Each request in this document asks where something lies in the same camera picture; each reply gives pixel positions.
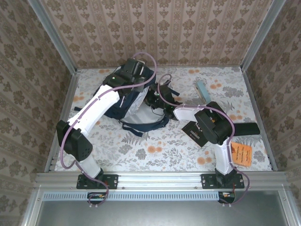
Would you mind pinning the navy blue backpack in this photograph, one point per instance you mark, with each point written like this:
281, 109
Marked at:
132, 113

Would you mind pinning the black book with white print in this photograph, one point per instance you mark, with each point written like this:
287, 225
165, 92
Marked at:
192, 134

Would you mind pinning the orange paperback book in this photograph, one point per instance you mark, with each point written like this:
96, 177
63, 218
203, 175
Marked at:
243, 156

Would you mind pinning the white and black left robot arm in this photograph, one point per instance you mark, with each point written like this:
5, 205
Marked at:
98, 106

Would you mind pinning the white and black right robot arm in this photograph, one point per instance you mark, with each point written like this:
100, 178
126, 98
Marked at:
211, 127

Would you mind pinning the floral table cover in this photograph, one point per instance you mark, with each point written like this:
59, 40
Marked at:
176, 155

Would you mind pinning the grey metal sheet panel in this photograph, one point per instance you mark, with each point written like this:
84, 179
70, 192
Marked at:
160, 214

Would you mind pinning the aluminium side rail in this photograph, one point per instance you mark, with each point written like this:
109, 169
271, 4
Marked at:
68, 101
255, 101

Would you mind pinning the aluminium corner post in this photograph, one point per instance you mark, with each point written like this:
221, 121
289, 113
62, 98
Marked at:
261, 33
53, 35

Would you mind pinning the aluminium front rail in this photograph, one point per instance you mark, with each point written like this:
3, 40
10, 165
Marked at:
160, 180

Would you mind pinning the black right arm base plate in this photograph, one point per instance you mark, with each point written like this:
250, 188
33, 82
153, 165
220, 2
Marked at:
207, 181

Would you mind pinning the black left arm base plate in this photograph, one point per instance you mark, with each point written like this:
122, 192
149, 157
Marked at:
113, 181

